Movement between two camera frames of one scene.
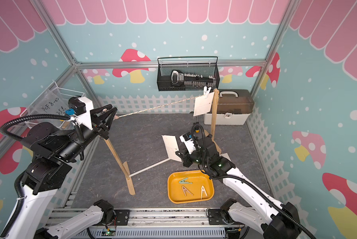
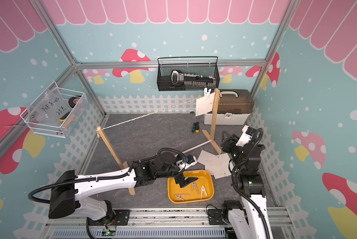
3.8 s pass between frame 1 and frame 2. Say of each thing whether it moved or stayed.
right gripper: moved
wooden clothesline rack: stayed
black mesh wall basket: stayed
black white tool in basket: stayed
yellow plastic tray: stayed
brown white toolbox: stayed
